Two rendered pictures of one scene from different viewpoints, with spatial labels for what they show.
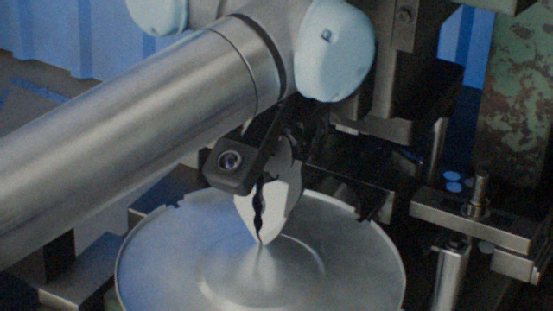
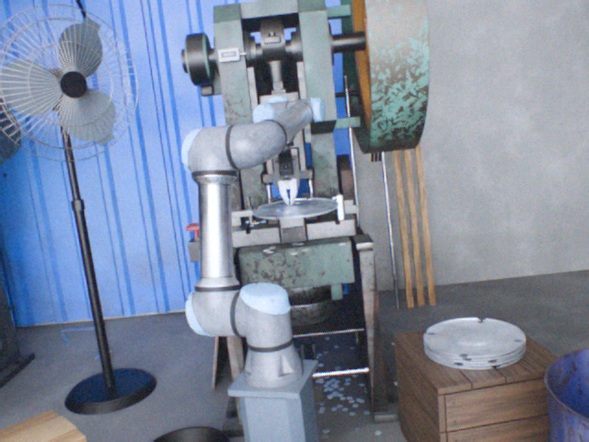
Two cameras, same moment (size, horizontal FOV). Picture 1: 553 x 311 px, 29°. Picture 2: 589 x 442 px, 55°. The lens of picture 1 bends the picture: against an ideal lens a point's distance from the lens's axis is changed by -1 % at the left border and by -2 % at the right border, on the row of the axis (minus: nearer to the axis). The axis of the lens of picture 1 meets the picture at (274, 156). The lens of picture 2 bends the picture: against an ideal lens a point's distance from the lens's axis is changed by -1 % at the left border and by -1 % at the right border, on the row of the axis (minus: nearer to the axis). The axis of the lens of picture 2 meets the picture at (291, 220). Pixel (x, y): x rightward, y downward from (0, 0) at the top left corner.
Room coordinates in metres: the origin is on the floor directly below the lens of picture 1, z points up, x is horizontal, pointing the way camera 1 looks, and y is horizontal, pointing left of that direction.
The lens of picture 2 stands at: (-0.86, 0.83, 1.09)
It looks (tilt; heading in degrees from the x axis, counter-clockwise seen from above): 10 degrees down; 335
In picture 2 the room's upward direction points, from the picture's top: 6 degrees counter-clockwise
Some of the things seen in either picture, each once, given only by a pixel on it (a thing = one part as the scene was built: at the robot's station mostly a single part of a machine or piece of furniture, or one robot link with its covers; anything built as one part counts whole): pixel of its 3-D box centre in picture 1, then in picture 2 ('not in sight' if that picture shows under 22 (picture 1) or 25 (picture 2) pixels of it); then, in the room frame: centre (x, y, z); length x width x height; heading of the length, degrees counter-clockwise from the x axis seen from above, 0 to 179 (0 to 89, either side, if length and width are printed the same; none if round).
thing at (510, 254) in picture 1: (482, 212); (335, 200); (1.02, -0.24, 0.76); 0.17 x 0.06 x 0.10; 64
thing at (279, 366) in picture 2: not in sight; (271, 355); (0.41, 0.33, 0.50); 0.15 x 0.15 x 0.10
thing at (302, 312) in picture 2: not in sight; (302, 304); (1.10, -0.09, 0.36); 0.34 x 0.34 x 0.10
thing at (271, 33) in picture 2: not in sight; (276, 66); (1.10, -0.09, 1.27); 0.21 x 0.12 x 0.34; 154
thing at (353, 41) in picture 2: not in sight; (273, 51); (1.10, -0.09, 1.33); 0.66 x 0.18 x 0.18; 64
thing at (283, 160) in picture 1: (279, 104); (284, 160); (0.92, 0.00, 0.94); 0.09 x 0.08 x 0.12; 153
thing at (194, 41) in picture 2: not in sight; (208, 63); (1.23, 0.12, 1.31); 0.22 x 0.12 x 0.22; 154
